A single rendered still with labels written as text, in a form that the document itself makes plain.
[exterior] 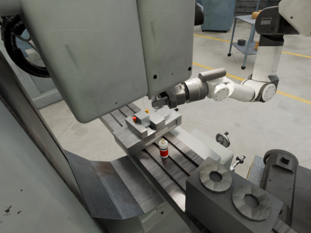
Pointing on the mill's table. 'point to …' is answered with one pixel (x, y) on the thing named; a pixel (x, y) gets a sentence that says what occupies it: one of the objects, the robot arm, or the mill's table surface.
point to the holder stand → (229, 201)
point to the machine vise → (145, 131)
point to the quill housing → (166, 42)
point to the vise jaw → (155, 119)
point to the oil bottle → (164, 151)
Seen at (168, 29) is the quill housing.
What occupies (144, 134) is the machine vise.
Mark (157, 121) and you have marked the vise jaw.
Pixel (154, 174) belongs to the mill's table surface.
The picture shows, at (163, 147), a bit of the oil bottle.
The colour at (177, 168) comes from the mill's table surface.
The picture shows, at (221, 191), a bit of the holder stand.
